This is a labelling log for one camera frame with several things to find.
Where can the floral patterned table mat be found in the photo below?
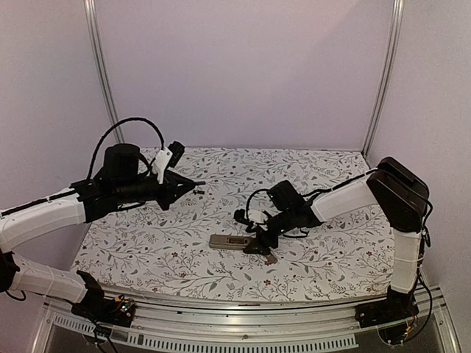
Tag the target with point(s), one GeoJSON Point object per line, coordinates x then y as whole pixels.
{"type": "Point", "coordinates": [167, 252]}

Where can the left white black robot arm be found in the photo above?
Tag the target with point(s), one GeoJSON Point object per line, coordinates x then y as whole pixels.
{"type": "Point", "coordinates": [127, 180]}

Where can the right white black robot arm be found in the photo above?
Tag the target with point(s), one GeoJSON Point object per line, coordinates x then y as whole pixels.
{"type": "Point", "coordinates": [402, 197]}

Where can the beige remote control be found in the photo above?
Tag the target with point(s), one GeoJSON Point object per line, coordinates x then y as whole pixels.
{"type": "Point", "coordinates": [229, 242]}

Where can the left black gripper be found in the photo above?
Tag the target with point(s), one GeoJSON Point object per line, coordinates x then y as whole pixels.
{"type": "Point", "coordinates": [171, 190]}

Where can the aluminium frame post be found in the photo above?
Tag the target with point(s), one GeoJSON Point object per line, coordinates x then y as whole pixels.
{"type": "Point", "coordinates": [388, 65]}
{"type": "Point", "coordinates": [91, 17]}

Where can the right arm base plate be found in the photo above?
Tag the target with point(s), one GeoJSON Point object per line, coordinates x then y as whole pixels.
{"type": "Point", "coordinates": [384, 311]}

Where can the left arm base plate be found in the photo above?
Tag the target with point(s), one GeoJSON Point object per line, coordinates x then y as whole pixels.
{"type": "Point", "coordinates": [119, 311]}

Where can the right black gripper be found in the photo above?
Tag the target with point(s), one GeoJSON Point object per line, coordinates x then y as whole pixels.
{"type": "Point", "coordinates": [259, 240]}

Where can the front aluminium rail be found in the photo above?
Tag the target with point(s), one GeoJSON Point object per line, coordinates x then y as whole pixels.
{"type": "Point", "coordinates": [177, 324]}

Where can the right aluminium frame post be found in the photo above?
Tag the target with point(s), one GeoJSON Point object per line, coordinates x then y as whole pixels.
{"type": "Point", "coordinates": [388, 65]}

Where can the left aluminium frame post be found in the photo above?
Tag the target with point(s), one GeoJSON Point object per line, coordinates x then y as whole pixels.
{"type": "Point", "coordinates": [91, 17]}

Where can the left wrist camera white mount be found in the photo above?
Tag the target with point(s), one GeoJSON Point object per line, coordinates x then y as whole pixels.
{"type": "Point", "coordinates": [167, 157]}

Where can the beige battery cover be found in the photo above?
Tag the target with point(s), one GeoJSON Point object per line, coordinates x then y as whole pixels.
{"type": "Point", "coordinates": [270, 259]}

